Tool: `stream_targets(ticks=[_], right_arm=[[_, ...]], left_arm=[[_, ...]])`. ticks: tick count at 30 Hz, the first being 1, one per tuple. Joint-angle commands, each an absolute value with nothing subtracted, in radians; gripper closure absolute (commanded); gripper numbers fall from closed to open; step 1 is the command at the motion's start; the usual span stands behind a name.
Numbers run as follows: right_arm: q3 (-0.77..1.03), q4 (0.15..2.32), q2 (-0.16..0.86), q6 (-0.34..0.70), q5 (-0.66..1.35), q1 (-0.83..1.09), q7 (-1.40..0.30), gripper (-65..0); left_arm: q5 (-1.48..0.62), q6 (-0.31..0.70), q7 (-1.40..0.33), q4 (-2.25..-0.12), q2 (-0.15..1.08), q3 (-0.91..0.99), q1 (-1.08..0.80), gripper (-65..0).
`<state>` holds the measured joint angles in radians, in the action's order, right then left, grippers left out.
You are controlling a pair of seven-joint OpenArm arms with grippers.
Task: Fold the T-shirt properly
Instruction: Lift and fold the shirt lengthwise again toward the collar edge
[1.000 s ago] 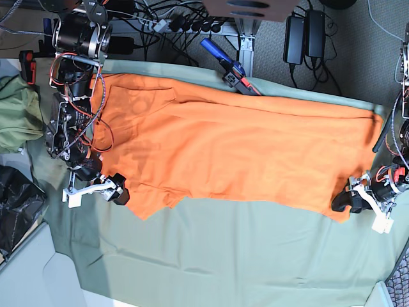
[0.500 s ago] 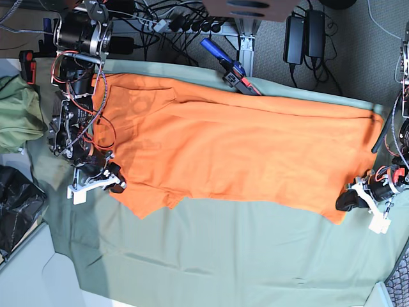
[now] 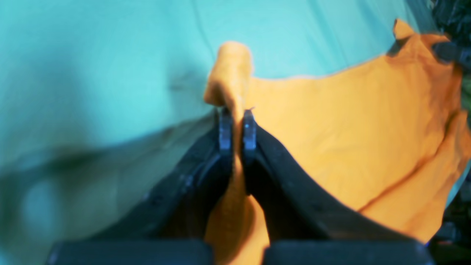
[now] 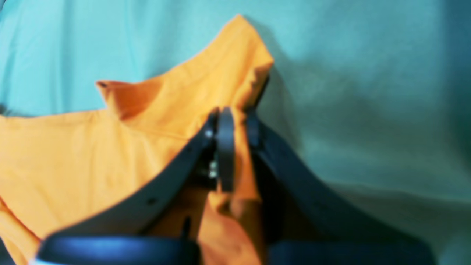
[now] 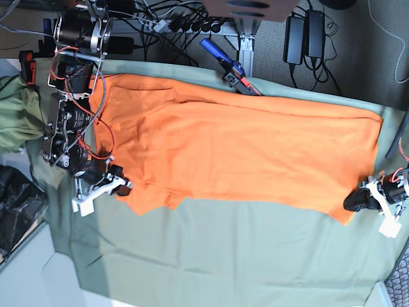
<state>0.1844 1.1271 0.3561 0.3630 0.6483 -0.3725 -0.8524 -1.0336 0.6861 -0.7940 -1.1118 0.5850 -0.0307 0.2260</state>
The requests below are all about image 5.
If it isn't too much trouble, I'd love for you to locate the gripper far side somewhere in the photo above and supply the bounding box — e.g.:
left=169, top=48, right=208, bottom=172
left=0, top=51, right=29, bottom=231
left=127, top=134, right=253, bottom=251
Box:
left=343, top=168, right=408, bottom=221

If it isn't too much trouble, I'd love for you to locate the gripper near corner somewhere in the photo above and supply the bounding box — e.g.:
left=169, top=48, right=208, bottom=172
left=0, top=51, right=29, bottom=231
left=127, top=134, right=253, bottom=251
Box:
left=74, top=157, right=132, bottom=199

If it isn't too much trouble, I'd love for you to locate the orange T-shirt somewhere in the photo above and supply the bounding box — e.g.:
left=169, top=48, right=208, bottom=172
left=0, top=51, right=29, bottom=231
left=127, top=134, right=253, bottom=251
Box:
left=89, top=74, right=383, bottom=225

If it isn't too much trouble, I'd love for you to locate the robot arm near clamp corner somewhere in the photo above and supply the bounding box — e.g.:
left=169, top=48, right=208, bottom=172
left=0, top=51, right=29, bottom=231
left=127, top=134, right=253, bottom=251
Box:
left=41, top=1, right=132, bottom=201

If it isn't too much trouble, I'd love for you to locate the black plastic bag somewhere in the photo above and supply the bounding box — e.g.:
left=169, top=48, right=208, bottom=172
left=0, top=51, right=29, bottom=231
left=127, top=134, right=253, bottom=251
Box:
left=1, top=166, right=47, bottom=260

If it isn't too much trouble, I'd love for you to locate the green table cloth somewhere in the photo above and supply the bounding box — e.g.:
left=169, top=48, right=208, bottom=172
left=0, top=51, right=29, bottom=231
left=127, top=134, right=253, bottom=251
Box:
left=24, top=58, right=409, bottom=307

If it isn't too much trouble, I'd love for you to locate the olive green garment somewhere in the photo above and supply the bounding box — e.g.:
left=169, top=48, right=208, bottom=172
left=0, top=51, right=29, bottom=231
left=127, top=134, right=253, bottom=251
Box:
left=1, top=75, right=43, bottom=154

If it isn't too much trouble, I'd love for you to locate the black power brick left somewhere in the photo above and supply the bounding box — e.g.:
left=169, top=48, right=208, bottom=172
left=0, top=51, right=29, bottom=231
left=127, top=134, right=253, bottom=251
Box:
left=107, top=36, right=134, bottom=55

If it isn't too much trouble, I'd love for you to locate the blue clamp at table middle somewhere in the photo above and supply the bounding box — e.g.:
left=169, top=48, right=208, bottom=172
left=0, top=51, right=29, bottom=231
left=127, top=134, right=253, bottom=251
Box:
left=200, top=38, right=261, bottom=96

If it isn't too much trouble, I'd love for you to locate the black power adapter left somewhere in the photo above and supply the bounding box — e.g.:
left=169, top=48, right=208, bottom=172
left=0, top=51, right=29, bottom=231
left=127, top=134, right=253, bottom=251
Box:
left=283, top=16, right=304, bottom=65

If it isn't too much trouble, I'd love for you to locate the black power adapter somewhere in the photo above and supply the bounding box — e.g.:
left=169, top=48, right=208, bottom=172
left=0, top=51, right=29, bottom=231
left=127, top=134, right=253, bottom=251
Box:
left=283, top=16, right=304, bottom=65
left=305, top=10, right=325, bottom=59

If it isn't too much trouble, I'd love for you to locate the black power strip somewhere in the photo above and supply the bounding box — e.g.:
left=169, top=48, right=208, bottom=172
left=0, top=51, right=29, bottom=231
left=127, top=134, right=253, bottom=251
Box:
left=148, top=15, right=229, bottom=34

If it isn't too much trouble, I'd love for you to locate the black power adapter right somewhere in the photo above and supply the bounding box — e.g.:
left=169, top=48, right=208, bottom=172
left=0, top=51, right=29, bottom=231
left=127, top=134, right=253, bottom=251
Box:
left=305, top=10, right=325, bottom=59

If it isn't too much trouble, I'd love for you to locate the aluminium table leg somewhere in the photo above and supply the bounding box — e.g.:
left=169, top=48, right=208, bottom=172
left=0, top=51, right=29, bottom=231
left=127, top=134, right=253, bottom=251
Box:
left=224, top=18, right=261, bottom=77

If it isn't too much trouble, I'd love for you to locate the white wrist camera far side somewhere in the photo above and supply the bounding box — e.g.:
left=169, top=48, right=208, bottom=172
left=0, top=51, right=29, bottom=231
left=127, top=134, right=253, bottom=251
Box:
left=378, top=219, right=402, bottom=239

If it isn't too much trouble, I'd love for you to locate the white wrist camera near corner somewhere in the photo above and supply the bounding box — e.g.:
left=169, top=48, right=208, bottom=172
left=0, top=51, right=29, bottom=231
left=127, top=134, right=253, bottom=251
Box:
left=72, top=197, right=95, bottom=217

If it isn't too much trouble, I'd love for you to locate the grey cable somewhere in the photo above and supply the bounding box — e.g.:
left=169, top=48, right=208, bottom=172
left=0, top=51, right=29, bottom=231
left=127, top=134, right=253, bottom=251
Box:
left=367, top=0, right=409, bottom=85

